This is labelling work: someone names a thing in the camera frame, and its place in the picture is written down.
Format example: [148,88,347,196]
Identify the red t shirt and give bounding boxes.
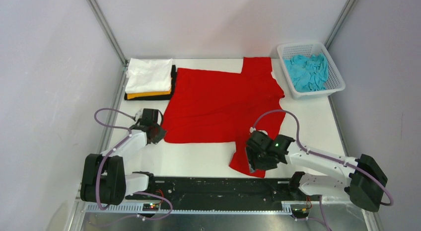
[162,57,285,175]

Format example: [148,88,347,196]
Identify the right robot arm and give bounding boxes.
[246,131,388,212]

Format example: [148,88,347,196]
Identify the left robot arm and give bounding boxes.
[80,108,167,210]

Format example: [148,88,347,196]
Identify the yellow folded t shirt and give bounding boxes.
[124,78,176,101]

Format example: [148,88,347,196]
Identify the white folded t shirt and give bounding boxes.
[125,58,173,94]

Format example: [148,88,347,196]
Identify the right controller board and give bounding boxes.
[291,208,311,221]

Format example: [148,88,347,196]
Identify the controller board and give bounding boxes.
[291,208,311,221]
[142,203,160,212]

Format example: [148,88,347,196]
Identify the left controller board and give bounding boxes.
[142,203,160,212]

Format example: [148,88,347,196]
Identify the blue t shirt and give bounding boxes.
[283,54,329,93]

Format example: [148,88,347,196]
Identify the white plastic basket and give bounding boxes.
[277,41,346,99]

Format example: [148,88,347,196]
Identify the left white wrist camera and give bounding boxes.
[133,109,144,122]

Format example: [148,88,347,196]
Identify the aluminium frame rail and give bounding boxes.
[67,179,385,231]

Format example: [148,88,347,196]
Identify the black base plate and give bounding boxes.
[146,176,307,212]

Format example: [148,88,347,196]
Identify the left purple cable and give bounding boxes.
[88,107,174,224]

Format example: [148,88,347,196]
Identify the left corner aluminium post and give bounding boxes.
[82,0,128,67]

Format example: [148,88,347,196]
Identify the corner aluminium post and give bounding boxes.
[324,0,358,49]
[82,0,128,67]

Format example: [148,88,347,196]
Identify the right corner aluminium post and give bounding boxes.
[324,0,358,49]

